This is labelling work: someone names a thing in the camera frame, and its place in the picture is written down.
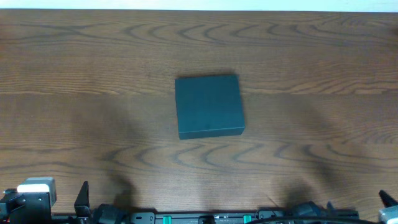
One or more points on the dark green box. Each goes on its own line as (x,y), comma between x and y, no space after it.
(209,106)

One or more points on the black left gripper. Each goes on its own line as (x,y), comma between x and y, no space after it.
(81,200)

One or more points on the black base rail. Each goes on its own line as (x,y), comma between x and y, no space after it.
(110,214)

